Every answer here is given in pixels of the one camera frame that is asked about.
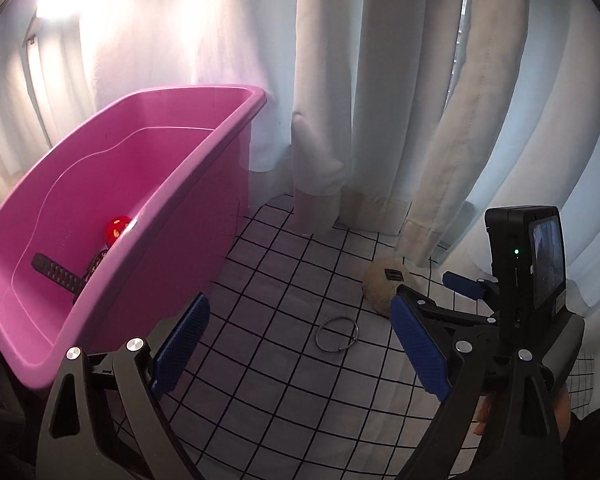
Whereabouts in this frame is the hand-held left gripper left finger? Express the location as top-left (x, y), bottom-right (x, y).
top-left (35, 292), bottom-right (211, 480)

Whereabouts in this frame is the pink plastic bin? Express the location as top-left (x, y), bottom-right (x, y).
top-left (0, 85), bottom-right (267, 392)

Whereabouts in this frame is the white curtain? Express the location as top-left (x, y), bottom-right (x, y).
top-left (0, 0), bottom-right (600, 311)

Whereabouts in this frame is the cream curtain panel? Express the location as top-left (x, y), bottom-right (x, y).
top-left (402, 0), bottom-right (531, 268)

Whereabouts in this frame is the person's right hand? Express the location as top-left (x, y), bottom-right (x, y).
top-left (474, 392), bottom-right (492, 437)

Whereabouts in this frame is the beige round plush pad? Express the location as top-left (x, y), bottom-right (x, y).
top-left (362, 257), bottom-right (408, 317)

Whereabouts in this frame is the small metal key ring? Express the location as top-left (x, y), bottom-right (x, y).
top-left (316, 316), bottom-right (359, 353)

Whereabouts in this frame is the red perforated ball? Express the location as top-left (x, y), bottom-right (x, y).
top-left (105, 216), bottom-right (131, 247)

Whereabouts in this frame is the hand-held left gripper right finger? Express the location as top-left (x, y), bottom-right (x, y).
top-left (390, 296), bottom-right (576, 480)

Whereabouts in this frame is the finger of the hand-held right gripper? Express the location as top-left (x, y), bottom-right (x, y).
top-left (397, 284), bottom-right (503, 341)
top-left (442, 271), bottom-right (501, 301)

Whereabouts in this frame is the white black-grid tablecloth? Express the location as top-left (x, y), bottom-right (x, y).
top-left (117, 192), bottom-right (596, 480)

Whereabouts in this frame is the black wrist watch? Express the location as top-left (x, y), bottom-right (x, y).
top-left (31, 252), bottom-right (106, 306)

